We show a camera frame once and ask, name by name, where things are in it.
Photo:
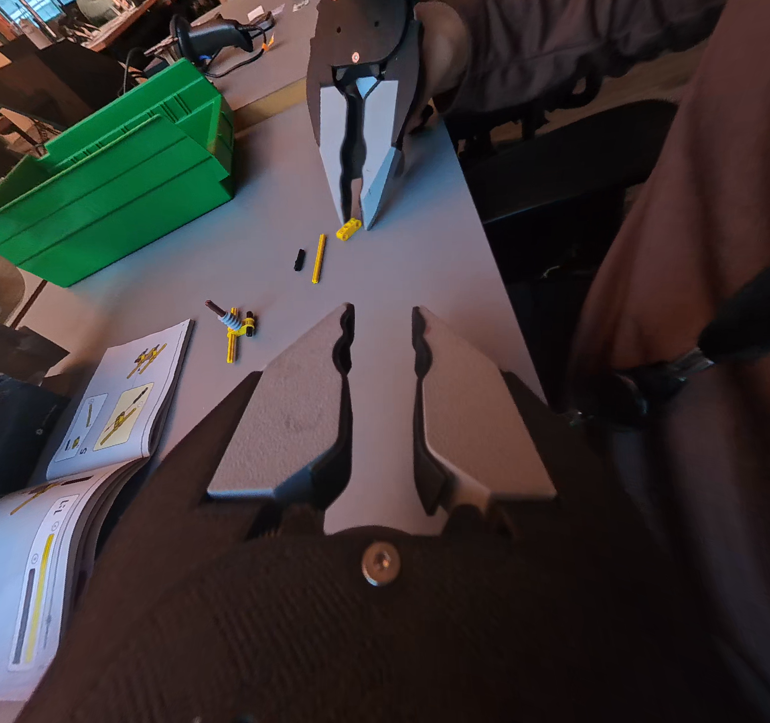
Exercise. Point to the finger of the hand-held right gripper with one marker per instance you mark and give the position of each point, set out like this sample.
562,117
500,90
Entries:
331,133
380,127

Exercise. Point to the green plastic storage bin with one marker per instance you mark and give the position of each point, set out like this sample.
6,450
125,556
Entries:
120,205

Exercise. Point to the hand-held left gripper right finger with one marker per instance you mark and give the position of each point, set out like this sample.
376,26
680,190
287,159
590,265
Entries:
481,422

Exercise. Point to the lego instruction booklet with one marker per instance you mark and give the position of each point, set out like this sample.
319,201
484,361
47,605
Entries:
120,398

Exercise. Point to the person's right hand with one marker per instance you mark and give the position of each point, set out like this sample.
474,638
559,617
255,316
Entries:
444,55

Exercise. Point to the small black lego pin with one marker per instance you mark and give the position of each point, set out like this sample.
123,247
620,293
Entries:
298,259

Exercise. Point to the person's right forearm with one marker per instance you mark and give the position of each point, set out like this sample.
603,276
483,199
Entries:
571,13

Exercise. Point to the long yellow lego axle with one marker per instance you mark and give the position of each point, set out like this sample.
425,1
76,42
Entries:
319,258

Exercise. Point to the short yellow lego beam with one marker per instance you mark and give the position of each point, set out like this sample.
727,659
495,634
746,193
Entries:
349,229

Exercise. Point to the black barcode scanner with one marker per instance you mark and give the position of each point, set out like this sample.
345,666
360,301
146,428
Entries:
210,34

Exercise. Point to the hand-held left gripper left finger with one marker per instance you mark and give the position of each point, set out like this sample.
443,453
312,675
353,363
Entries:
283,422

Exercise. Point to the yellow and grey lego assembly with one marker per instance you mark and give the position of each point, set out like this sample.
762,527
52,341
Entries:
234,329

